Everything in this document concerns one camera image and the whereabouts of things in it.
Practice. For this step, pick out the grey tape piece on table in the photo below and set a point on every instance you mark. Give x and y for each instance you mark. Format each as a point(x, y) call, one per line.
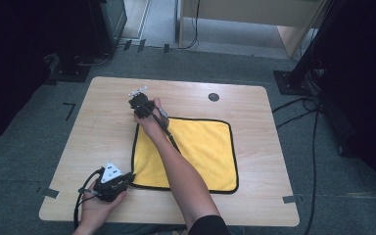
point(290, 199)
point(51, 193)

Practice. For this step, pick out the black metal stand with base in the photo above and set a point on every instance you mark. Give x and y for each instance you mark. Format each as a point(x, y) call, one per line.
point(302, 78)

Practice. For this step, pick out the yellow and dark grey cloth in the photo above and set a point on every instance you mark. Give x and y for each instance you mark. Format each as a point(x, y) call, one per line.
point(202, 153)

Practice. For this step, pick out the black curtain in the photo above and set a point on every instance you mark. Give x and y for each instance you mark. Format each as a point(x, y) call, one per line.
point(16, 58)
point(368, 81)

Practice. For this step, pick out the person's black sleeve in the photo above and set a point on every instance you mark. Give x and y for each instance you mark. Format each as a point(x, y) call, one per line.
point(209, 226)

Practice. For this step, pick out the person's right hand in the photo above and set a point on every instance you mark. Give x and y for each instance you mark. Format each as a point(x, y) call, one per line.
point(153, 124)

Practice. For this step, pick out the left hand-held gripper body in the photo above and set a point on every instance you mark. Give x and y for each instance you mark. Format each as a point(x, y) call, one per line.
point(111, 186)

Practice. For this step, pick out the pale floor tape strip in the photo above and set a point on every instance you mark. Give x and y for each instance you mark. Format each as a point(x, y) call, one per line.
point(362, 196)

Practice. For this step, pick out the black cabinet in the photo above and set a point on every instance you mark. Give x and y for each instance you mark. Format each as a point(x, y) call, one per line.
point(109, 26)

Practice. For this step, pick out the round black table grommet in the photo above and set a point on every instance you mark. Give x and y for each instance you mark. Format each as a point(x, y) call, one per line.
point(213, 97)

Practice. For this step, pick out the person's left hand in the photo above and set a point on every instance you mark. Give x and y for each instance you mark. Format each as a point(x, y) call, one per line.
point(96, 209)

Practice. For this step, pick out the black stand base plate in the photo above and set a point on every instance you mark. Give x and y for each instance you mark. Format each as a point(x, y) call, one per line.
point(69, 70)

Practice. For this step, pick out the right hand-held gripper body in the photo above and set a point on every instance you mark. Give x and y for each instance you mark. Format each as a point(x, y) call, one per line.
point(142, 101)

